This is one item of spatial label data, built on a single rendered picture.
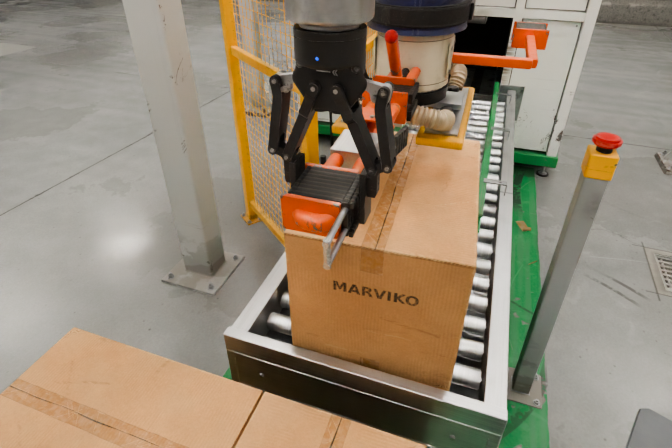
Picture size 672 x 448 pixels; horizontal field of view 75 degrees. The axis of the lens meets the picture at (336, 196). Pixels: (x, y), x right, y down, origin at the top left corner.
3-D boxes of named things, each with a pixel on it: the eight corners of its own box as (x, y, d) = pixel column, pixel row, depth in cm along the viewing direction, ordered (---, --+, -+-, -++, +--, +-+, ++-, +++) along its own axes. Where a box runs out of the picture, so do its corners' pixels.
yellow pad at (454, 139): (436, 90, 122) (438, 72, 119) (473, 94, 119) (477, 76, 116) (414, 145, 95) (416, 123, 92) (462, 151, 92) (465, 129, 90)
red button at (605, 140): (587, 143, 120) (591, 129, 118) (616, 147, 118) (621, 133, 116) (590, 154, 115) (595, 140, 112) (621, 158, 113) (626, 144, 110)
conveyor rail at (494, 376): (501, 117, 293) (507, 89, 283) (509, 118, 292) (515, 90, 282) (469, 451, 109) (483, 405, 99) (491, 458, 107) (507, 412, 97)
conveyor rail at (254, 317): (405, 105, 312) (407, 79, 302) (412, 106, 311) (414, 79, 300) (237, 374, 127) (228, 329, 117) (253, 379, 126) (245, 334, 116)
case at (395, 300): (350, 226, 165) (352, 126, 143) (460, 244, 155) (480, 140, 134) (292, 355, 116) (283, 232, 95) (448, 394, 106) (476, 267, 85)
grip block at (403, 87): (368, 102, 89) (369, 73, 86) (417, 108, 86) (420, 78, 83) (357, 119, 82) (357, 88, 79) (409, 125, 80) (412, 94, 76)
